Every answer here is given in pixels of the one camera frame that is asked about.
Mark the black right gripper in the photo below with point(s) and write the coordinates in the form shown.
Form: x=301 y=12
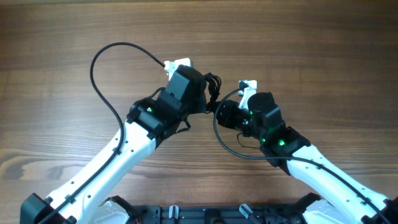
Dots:
x=226 y=117

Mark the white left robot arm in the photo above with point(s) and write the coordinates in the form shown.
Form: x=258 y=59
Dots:
x=148 y=124

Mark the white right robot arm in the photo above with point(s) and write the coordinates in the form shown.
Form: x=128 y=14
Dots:
x=339 y=198

